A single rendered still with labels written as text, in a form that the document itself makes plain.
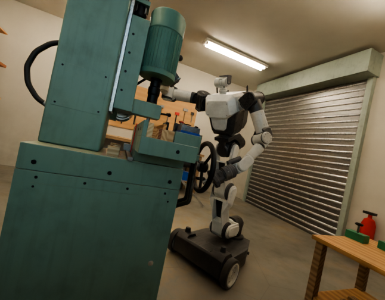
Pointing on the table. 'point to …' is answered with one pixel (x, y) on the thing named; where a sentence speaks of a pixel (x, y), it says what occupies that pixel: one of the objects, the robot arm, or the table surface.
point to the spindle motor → (163, 45)
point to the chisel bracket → (146, 110)
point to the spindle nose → (154, 90)
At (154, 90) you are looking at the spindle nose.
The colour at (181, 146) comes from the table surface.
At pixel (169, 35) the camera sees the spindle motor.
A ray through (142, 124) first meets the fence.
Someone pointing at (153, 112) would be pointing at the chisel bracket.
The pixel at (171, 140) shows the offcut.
